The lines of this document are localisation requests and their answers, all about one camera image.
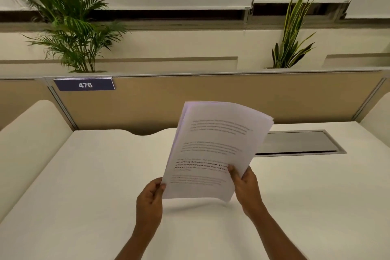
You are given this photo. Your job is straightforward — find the person's right hand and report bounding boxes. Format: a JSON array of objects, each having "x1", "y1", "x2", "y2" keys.
[{"x1": 227, "y1": 164, "x2": 266, "y2": 219}]

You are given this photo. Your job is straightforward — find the green yellow snake plant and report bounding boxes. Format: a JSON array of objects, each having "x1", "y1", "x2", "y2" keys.
[{"x1": 271, "y1": 0, "x2": 316, "y2": 69}]

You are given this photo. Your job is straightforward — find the grey desk cable hatch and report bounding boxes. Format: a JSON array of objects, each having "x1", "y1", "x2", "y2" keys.
[{"x1": 254, "y1": 130, "x2": 347, "y2": 157}]

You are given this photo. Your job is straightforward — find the green palm plant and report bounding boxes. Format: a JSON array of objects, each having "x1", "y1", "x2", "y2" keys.
[{"x1": 0, "y1": 0, "x2": 130, "y2": 73}]

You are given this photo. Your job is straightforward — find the person's left forearm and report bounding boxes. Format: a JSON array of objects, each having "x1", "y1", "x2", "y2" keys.
[{"x1": 114, "y1": 226, "x2": 160, "y2": 260}]

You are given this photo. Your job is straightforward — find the beige desk partition panel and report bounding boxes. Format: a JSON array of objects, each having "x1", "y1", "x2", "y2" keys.
[{"x1": 0, "y1": 69, "x2": 390, "y2": 135}]

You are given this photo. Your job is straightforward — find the person's right forearm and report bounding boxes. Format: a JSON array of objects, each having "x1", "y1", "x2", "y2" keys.
[{"x1": 248, "y1": 205, "x2": 313, "y2": 260}]

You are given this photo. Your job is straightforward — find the blue desk number sign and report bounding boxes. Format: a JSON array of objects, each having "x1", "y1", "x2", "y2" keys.
[{"x1": 53, "y1": 78, "x2": 116, "y2": 92}]

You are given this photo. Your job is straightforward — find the white printed paper stack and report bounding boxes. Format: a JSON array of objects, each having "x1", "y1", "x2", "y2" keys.
[{"x1": 161, "y1": 101, "x2": 275, "y2": 203}]

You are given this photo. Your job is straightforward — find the white side divider panel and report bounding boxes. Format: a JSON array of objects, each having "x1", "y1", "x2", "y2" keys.
[
  {"x1": 359, "y1": 92, "x2": 390, "y2": 147},
  {"x1": 0, "y1": 100, "x2": 74, "y2": 224}
]

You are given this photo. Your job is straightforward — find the person's left hand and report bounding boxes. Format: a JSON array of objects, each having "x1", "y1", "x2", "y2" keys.
[{"x1": 136, "y1": 178, "x2": 167, "y2": 233}]

